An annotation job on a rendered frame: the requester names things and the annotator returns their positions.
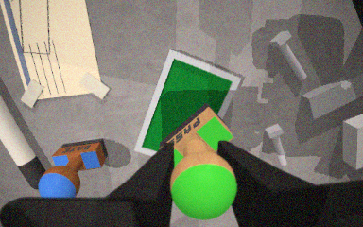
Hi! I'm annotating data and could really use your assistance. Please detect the cream rounded cylinder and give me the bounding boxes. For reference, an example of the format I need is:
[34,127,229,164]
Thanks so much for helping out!
[0,96,46,189]

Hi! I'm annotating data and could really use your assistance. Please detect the green and brown rubber stamp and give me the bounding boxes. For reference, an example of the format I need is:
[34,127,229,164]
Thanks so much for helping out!
[159,102,237,220]

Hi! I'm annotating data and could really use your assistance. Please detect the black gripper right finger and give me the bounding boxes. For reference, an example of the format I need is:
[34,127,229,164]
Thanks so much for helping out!
[217,141,363,227]

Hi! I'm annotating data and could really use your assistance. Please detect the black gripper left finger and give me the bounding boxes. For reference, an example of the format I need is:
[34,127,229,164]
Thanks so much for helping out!
[0,143,174,227]

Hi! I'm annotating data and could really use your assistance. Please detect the orange and blue rubber stamp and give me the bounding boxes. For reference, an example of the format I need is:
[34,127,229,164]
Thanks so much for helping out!
[38,138,108,198]

